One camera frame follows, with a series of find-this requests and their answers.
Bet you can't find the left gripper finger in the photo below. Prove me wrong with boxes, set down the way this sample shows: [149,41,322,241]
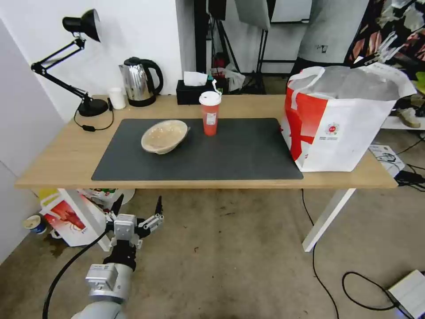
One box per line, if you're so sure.
[104,194,125,230]
[137,195,165,238]

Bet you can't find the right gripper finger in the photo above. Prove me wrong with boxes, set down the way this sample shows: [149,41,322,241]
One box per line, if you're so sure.
[376,31,399,56]
[351,49,400,70]

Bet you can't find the white and red takeout bag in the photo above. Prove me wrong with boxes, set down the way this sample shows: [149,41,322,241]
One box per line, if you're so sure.
[280,65,417,173]

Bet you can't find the colourful printed bag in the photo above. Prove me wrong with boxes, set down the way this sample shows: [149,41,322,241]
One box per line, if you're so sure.
[77,188,121,209]

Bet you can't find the red white lobster print bag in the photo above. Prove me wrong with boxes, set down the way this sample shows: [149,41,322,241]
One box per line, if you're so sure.
[39,189,108,248]

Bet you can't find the white plastic bag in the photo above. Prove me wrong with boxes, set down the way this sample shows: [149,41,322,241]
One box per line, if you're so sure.
[224,63,247,93]

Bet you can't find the floral patterned cloth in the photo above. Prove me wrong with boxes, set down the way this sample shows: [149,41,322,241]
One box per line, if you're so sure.
[345,0,425,84]

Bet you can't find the dark grey desk mat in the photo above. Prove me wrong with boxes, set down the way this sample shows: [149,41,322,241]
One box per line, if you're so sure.
[91,117,305,181]

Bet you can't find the beige shoe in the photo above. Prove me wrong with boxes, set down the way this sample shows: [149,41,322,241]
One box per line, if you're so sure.
[394,107,422,129]

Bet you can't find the wooden table white legs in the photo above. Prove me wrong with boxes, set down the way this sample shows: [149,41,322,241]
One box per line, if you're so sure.
[14,94,398,253]

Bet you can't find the instant noodle cup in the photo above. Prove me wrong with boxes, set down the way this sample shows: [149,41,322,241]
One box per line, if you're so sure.
[22,215,48,236]

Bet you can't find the white printed box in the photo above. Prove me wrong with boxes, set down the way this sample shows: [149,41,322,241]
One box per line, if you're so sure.
[367,143,406,177]

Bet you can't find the black light stand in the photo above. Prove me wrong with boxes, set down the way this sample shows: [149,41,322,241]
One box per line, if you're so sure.
[254,28,270,94]

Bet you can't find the red drink cup white lid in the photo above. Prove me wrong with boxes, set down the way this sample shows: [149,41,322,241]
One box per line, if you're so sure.
[198,91,222,137]

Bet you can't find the small white cup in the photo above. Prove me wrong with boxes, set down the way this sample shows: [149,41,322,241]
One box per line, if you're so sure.
[107,87,127,110]

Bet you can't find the black tissue box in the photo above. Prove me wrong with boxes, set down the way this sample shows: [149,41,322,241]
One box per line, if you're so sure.
[175,79,217,105]

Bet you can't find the grey studio softbox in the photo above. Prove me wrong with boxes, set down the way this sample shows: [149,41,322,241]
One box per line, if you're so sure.
[233,0,274,31]

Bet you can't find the black power adapter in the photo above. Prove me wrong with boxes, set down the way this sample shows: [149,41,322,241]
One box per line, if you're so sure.
[395,170,425,187]

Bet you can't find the steel electric kettle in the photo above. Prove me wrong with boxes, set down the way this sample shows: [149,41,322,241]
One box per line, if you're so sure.
[118,57,165,107]

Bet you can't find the white tissue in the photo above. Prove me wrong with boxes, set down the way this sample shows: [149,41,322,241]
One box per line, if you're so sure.
[183,70,209,87]

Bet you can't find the black tripod stand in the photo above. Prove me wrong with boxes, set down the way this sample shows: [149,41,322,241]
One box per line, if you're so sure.
[206,0,240,87]

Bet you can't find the black desk lamp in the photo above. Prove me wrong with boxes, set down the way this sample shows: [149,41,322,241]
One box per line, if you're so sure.
[30,8,110,117]

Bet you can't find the white electronics box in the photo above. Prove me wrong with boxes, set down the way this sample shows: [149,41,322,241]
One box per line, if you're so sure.
[387,269,425,319]

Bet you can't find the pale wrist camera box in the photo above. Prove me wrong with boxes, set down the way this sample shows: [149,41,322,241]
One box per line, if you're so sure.
[113,214,139,241]

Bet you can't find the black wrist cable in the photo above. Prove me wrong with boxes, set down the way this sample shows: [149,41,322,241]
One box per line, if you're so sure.
[42,229,116,319]

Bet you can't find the black lamp cable with switch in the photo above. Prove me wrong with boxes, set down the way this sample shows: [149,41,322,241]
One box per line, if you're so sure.
[73,99,115,133]

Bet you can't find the black floor cable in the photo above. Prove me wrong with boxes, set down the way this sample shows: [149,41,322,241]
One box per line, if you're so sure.
[341,271,412,319]
[300,188,340,319]

